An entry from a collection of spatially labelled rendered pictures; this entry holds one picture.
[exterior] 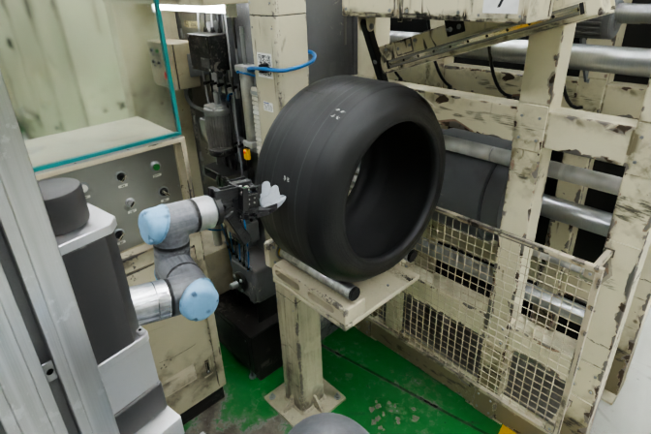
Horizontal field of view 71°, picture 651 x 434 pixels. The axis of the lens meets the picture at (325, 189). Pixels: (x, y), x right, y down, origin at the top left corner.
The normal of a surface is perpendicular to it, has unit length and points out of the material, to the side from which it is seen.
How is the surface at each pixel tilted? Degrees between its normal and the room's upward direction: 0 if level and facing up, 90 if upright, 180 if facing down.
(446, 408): 0
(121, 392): 90
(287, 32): 90
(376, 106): 44
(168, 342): 91
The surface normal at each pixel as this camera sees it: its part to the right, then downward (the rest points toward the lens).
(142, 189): 0.69, 0.29
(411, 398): -0.03, -0.91
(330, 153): 0.03, -0.04
